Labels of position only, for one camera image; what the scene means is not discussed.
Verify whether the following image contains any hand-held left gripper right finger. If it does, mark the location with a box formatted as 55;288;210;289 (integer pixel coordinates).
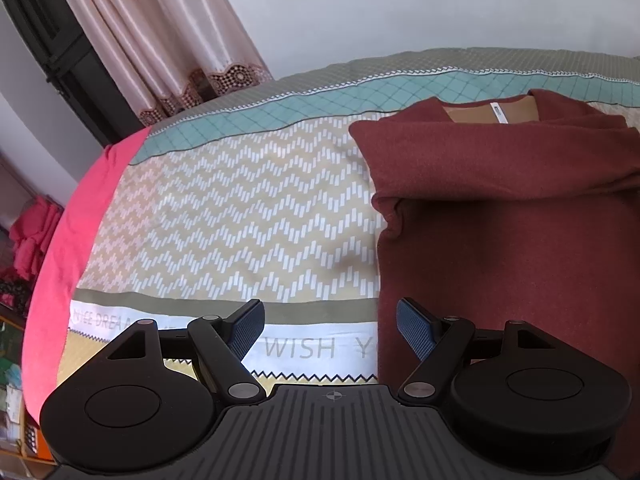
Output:
396;297;550;406

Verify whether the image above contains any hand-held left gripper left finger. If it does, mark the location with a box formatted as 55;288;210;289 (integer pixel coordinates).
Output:
99;299;266;406

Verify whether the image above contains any maroon sweater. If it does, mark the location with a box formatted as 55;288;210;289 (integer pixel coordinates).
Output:
348;89;640;478

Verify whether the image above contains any pile of red clothes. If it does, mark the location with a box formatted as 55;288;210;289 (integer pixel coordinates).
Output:
7;195;65;283

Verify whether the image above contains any patterned bed sheet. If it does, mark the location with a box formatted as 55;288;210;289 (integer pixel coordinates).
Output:
56;47;640;391

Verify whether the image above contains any pink bed sheet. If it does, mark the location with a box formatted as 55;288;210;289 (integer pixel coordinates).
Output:
21;126;152;413

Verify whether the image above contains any cluttered shelf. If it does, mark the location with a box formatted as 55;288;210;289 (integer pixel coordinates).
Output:
0;305;58;467

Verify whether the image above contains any pink embroidered curtain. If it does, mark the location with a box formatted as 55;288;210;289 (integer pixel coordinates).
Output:
48;0;274;128

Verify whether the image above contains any dark window frame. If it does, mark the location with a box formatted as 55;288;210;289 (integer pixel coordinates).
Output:
0;0;146;148

